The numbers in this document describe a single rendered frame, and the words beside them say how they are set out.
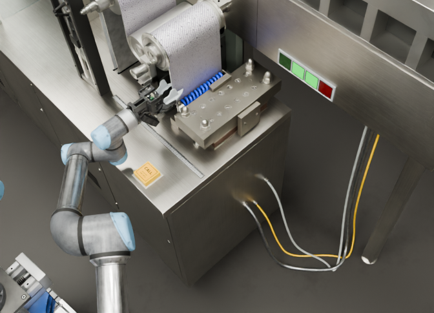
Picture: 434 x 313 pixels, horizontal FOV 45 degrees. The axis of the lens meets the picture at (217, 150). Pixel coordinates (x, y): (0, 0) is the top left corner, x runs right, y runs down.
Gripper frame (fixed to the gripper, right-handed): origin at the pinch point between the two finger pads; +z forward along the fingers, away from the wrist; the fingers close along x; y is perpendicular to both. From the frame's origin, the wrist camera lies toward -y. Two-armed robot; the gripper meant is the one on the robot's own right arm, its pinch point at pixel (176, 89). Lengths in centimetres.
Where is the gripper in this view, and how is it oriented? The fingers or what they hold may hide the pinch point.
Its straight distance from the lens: 189.7
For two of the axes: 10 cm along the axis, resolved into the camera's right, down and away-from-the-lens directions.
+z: 7.3, -5.8, 3.6
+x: -6.8, -5.9, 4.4
